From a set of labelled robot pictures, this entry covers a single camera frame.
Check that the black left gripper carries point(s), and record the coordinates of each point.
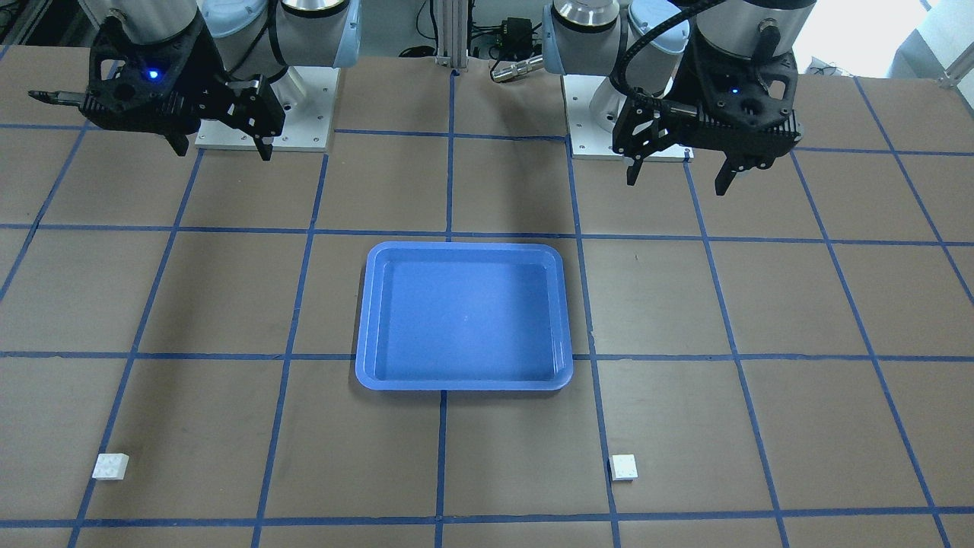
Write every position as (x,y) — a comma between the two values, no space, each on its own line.
(687,82)

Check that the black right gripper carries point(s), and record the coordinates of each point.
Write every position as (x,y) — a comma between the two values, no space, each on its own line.
(204,70)

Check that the white block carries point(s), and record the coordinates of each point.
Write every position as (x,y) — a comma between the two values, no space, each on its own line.
(623,467)
(110,466)

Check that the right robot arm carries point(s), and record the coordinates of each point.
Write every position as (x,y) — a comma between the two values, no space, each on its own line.
(253,37)

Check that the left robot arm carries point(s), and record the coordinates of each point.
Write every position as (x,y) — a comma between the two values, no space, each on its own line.
(640,46)

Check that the blue plastic tray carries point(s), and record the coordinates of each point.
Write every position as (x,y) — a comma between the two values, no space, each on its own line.
(462,316)

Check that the black power adapter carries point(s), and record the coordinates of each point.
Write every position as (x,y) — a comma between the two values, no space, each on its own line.
(516,34)

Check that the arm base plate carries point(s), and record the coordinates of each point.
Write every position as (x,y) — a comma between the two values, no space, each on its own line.
(592,106)
(308,95)

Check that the aluminium frame post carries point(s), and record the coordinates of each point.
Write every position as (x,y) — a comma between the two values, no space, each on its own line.
(451,33)

